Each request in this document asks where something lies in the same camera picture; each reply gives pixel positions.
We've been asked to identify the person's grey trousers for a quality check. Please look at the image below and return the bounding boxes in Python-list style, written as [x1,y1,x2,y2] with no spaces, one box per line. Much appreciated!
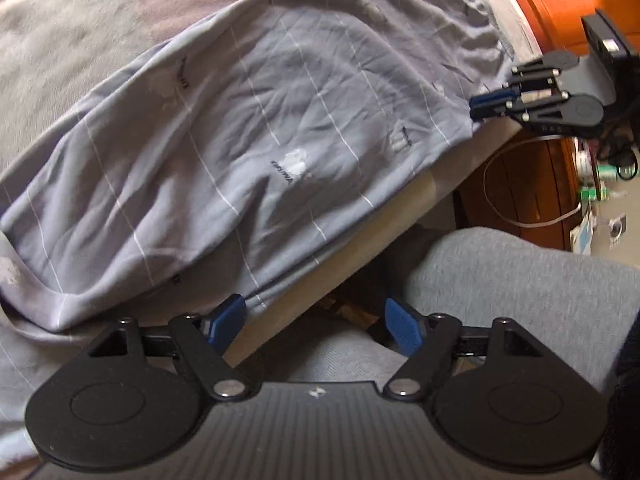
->
[234,226,640,402]

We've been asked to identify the bed with patchwork sheet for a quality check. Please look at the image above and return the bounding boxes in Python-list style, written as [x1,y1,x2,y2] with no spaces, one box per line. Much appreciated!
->
[0,0,542,461]

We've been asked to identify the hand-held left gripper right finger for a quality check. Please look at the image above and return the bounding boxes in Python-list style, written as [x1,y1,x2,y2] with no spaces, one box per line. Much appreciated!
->
[381,296,543,402]

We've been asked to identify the small grey device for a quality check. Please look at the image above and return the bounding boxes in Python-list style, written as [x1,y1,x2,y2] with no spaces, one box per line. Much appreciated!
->
[604,213,629,248]

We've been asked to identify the grey pants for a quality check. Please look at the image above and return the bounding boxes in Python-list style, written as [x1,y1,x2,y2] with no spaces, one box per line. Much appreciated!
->
[0,0,517,456]

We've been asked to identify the blue white packet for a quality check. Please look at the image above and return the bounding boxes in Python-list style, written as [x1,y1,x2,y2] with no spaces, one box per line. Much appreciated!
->
[569,214,599,254]

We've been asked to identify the white cable loop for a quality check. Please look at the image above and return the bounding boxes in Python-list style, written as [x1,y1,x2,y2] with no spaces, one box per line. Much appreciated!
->
[481,141,587,228]

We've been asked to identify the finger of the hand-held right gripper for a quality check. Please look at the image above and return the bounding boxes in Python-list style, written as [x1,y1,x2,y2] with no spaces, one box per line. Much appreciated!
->
[469,59,559,110]
[469,94,572,124]

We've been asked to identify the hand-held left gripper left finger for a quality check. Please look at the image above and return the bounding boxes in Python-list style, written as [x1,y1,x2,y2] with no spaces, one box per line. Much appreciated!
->
[89,293,262,403]

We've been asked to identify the dark cloth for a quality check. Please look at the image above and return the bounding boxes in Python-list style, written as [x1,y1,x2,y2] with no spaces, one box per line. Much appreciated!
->
[596,329,640,480]

